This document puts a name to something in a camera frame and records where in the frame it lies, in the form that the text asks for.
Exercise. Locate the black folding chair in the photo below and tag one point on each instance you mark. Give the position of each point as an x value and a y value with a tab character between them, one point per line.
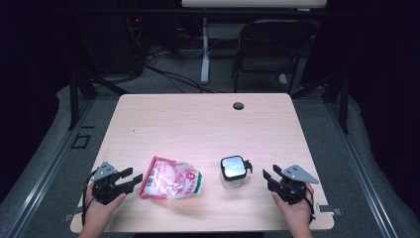
274	33

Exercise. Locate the clear jar with black lid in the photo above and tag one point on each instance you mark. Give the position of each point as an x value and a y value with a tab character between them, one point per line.
233	167

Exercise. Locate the person's left hand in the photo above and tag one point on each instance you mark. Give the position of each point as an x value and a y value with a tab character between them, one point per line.
99	211

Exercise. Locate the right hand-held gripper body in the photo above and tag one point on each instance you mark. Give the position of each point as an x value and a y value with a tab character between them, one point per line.
292	190

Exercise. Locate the pink and white plastic bag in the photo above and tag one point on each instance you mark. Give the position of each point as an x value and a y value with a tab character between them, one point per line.
168	180

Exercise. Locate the grey floor rail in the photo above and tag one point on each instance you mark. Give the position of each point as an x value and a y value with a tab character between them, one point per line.
360	168
49	168

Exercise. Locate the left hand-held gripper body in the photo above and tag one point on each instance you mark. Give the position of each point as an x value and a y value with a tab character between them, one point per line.
107	190

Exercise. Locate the person's right hand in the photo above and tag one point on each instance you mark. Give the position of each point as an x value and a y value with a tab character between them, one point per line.
298	214

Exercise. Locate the black metal stand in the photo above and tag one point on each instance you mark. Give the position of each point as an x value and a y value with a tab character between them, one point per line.
74	99
345	105

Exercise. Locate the white desk leg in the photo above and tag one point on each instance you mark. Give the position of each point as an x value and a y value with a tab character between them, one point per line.
205	49

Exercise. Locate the grey metal bracket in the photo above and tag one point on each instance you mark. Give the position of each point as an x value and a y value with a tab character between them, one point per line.
71	216
328	208

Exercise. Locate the dark equipment cabinet with red light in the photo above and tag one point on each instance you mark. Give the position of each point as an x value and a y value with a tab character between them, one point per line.
112	49

